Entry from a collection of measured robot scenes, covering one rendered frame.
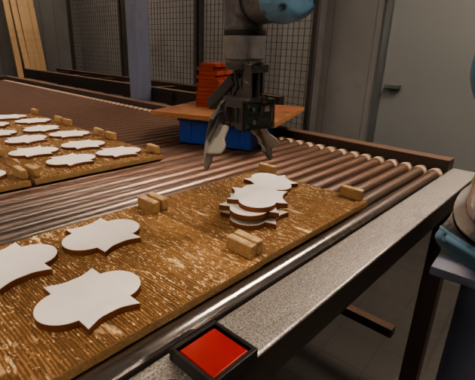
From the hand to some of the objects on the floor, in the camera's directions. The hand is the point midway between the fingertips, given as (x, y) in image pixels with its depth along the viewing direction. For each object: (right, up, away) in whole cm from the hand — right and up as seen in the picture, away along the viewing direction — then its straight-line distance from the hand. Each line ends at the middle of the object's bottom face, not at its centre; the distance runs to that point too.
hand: (237, 164), depth 79 cm
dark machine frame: (-98, -12, +268) cm, 286 cm away
